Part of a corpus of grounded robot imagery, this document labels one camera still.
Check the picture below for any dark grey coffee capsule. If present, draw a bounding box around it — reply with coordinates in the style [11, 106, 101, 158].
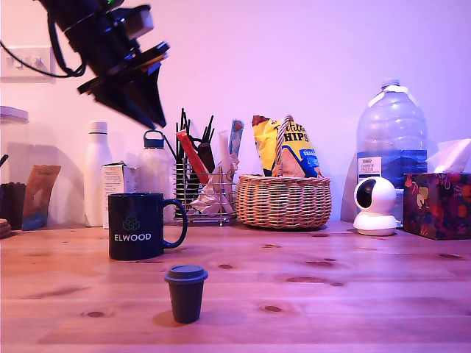
[163, 264, 209, 324]

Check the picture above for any black straw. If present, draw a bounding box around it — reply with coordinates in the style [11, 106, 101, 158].
[163, 135, 178, 160]
[177, 107, 188, 163]
[201, 114, 216, 145]

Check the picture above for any red sachet stick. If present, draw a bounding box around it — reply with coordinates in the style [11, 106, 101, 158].
[175, 130, 210, 185]

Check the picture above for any clear bottle blue cap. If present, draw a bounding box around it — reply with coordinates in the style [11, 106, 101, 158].
[138, 129, 174, 224]

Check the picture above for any small white carton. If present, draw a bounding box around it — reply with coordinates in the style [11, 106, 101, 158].
[102, 161, 140, 229]

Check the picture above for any white metal bottle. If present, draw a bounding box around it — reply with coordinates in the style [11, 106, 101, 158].
[83, 121, 113, 228]

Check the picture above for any brown sachet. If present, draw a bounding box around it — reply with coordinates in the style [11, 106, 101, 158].
[196, 142, 216, 174]

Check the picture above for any blue sachet stick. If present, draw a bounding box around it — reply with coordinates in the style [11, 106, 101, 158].
[228, 118, 245, 157]

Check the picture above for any white paper straw sleeve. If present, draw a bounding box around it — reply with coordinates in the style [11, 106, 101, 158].
[218, 129, 240, 213]

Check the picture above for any glass jar white lid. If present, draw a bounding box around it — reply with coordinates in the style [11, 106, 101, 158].
[0, 105, 30, 185]

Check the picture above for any crumpled white paper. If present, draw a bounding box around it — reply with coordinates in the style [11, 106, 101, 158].
[188, 171, 224, 218]

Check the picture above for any dark blue Elwood mug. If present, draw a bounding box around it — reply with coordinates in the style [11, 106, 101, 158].
[108, 191, 188, 261]

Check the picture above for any brown paper pouch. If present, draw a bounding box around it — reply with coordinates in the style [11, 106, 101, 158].
[21, 164, 62, 232]

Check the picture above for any yellow tortilla chips bag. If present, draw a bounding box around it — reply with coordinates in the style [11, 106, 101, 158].
[252, 115, 325, 178]

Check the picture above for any dark brown ribbed container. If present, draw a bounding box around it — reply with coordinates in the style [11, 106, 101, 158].
[0, 182, 26, 229]

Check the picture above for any stack of brown coasters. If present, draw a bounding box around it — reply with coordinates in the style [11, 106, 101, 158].
[0, 218, 18, 240]

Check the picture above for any large clear water bottle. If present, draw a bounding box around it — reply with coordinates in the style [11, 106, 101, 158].
[355, 76, 429, 224]

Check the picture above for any white tissue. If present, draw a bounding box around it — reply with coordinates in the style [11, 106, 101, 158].
[425, 138, 471, 174]

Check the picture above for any floral tissue box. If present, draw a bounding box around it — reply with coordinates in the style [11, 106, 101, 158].
[403, 172, 471, 240]

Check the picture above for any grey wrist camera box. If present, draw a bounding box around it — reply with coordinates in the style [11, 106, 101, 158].
[119, 4, 155, 40]

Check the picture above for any thick black looping cable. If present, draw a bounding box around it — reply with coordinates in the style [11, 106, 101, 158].
[46, 10, 89, 78]

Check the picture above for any white wall socket plate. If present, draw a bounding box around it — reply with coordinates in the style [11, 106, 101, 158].
[0, 46, 56, 84]

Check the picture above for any thin black cable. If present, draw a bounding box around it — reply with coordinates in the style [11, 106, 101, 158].
[0, 38, 80, 79]

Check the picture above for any chrome wire holder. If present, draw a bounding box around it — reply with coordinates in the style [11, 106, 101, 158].
[173, 161, 238, 227]

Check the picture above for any wicker basket with handle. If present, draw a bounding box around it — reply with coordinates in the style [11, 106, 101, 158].
[235, 114, 333, 229]

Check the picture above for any small white round camera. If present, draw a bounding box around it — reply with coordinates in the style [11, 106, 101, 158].
[353, 177, 403, 236]

